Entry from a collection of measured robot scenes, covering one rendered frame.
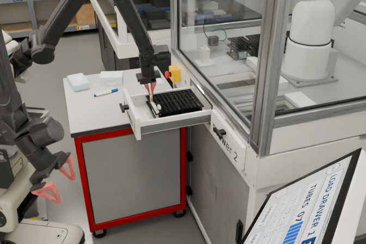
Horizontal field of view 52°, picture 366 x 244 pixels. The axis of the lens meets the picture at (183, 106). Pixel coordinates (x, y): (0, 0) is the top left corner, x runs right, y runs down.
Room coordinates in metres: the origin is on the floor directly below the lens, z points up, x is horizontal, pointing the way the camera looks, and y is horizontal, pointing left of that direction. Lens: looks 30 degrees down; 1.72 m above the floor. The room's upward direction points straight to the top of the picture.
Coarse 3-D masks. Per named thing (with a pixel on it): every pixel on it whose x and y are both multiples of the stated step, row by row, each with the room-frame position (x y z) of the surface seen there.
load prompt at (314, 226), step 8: (328, 176) 0.68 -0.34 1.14; (336, 176) 0.66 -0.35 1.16; (328, 184) 0.65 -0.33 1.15; (336, 184) 0.63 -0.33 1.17; (320, 192) 0.64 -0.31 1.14; (328, 192) 0.61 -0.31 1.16; (320, 200) 0.60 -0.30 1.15; (328, 200) 0.58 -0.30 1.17; (320, 208) 0.57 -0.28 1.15; (328, 208) 0.55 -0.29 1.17; (312, 216) 0.56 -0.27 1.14; (320, 216) 0.54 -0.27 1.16; (312, 224) 0.53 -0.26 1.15; (320, 224) 0.51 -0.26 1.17; (304, 232) 0.52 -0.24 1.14; (312, 232) 0.51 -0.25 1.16; (320, 232) 0.49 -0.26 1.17; (304, 240) 0.49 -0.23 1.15; (312, 240) 0.48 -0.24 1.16
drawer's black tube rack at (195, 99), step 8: (152, 96) 1.54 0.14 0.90; (160, 96) 1.54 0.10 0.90; (168, 96) 1.54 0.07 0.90; (176, 96) 1.54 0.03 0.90; (184, 96) 1.54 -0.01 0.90; (192, 96) 1.54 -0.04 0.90; (160, 104) 1.47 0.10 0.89; (168, 104) 1.47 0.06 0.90; (176, 104) 1.46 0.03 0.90; (184, 104) 1.46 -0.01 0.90; (192, 104) 1.46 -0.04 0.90; (200, 104) 1.47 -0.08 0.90; (152, 112) 1.44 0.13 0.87; (160, 112) 1.40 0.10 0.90; (168, 112) 1.40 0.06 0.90; (176, 112) 1.44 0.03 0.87; (184, 112) 1.45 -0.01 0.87
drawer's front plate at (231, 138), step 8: (216, 112) 1.34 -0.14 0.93; (216, 120) 1.32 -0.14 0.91; (224, 120) 1.28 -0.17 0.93; (224, 128) 1.24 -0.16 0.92; (216, 136) 1.31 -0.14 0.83; (224, 136) 1.23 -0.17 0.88; (232, 136) 1.17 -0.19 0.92; (232, 144) 1.17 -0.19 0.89; (240, 144) 1.11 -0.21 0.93; (232, 152) 1.16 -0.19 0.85; (240, 152) 1.10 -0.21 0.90; (232, 160) 1.16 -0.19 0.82; (240, 160) 1.10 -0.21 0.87; (240, 168) 1.10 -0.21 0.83
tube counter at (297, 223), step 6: (306, 210) 0.60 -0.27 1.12; (294, 216) 0.60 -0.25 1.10; (300, 216) 0.59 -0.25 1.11; (306, 216) 0.57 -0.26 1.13; (294, 222) 0.58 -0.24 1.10; (300, 222) 0.57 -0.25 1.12; (288, 228) 0.57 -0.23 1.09; (294, 228) 0.56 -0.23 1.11; (300, 228) 0.54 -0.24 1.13; (288, 234) 0.55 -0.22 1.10; (294, 234) 0.54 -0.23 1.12; (288, 240) 0.53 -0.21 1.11; (294, 240) 0.51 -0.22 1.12
